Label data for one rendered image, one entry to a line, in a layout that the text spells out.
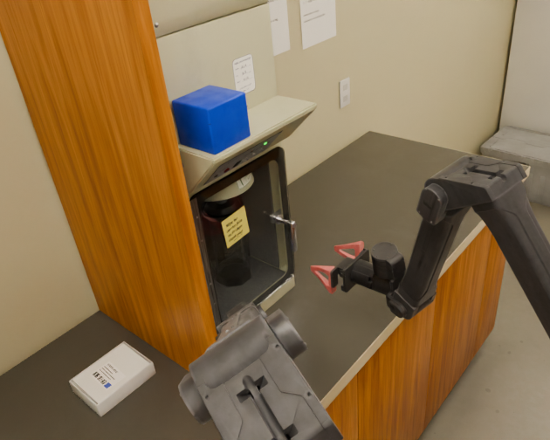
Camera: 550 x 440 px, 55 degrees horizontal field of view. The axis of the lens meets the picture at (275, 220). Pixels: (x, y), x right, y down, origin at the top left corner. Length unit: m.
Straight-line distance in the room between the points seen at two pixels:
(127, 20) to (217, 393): 0.61
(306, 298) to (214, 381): 1.07
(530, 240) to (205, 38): 0.68
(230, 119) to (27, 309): 0.81
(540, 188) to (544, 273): 2.97
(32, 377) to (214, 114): 0.85
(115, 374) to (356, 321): 0.61
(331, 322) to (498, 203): 0.74
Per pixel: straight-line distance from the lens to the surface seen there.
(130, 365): 1.37
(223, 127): 1.00
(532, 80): 4.03
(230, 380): 0.44
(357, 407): 1.55
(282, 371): 0.43
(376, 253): 1.15
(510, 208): 0.81
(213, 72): 1.11
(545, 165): 3.70
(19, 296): 1.52
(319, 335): 1.40
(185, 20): 1.05
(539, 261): 0.84
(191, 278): 1.09
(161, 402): 1.33
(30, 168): 1.42
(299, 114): 1.15
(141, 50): 0.89
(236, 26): 1.14
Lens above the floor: 1.93
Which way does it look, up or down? 32 degrees down
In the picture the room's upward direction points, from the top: 6 degrees counter-clockwise
